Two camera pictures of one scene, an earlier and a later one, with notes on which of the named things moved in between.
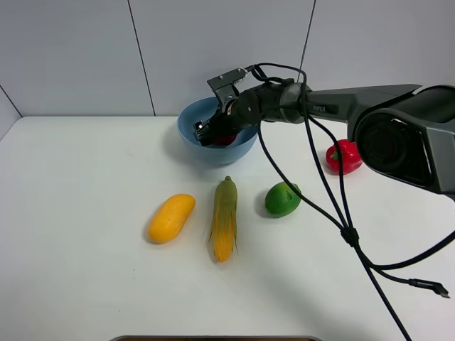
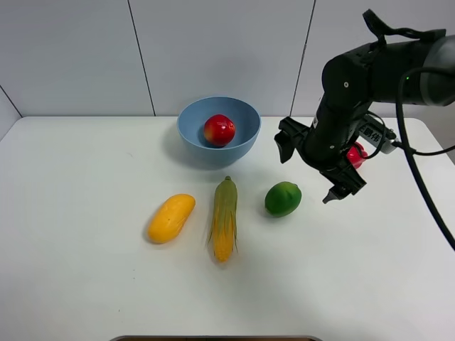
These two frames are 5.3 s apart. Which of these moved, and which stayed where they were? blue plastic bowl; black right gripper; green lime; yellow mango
Moved: black right gripper
Stayed: blue plastic bowl; yellow mango; green lime
